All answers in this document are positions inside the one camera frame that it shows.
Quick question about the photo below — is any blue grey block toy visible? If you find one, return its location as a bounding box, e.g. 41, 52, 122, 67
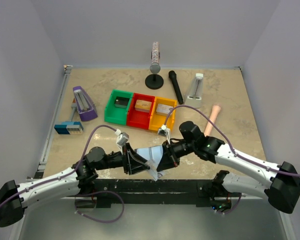
53, 97, 84, 137

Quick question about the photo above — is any black round microphone stand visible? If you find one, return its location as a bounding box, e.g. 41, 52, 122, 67
145, 74, 164, 90

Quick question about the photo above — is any yellow plastic bin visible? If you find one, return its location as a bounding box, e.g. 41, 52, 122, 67
148, 96, 178, 132

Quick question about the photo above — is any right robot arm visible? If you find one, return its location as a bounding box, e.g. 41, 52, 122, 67
156, 121, 300, 214

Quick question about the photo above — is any aluminium frame rail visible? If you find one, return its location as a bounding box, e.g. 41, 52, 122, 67
34, 65, 73, 179

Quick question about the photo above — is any purple metronome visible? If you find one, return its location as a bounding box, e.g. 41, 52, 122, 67
72, 86, 98, 122

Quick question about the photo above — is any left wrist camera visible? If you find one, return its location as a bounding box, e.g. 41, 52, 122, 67
116, 132, 129, 148

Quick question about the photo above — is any silver card stack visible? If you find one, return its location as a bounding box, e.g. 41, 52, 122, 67
155, 103, 174, 116

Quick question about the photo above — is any blue leather card holder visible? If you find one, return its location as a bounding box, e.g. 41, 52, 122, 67
135, 145, 163, 181

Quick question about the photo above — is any green plastic bin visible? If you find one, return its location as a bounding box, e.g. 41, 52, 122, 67
104, 89, 134, 125

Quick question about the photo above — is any orange card stack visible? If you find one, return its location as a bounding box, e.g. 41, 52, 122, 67
134, 99, 152, 113

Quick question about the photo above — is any pink microphone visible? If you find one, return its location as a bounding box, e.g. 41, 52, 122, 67
204, 104, 221, 136

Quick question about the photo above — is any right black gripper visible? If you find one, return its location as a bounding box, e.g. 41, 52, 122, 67
157, 139, 197, 172

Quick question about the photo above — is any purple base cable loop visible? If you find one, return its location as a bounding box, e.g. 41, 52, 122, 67
74, 189, 125, 223

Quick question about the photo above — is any red plastic bin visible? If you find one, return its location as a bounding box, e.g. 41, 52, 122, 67
126, 92, 155, 130

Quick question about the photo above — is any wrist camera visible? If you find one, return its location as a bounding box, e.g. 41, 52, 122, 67
157, 124, 171, 142
116, 132, 129, 148

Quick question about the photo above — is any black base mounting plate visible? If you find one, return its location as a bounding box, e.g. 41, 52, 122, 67
64, 178, 242, 209

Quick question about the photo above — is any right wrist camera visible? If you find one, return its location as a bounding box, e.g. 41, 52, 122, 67
157, 124, 171, 142

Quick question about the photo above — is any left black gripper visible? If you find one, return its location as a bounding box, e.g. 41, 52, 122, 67
95, 143, 150, 175

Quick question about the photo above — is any black microphone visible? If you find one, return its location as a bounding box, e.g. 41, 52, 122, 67
168, 70, 184, 105

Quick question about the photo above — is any glitter microphone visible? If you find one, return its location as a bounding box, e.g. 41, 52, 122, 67
149, 41, 161, 74

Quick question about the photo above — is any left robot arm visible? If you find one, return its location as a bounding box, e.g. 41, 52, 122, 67
0, 144, 151, 228

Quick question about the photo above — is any white metronome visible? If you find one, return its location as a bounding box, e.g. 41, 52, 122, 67
184, 73, 204, 109

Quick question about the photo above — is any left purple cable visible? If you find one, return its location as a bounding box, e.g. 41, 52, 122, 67
0, 124, 121, 222

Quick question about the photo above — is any black card stack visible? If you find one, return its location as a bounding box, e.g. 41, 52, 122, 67
114, 96, 131, 109

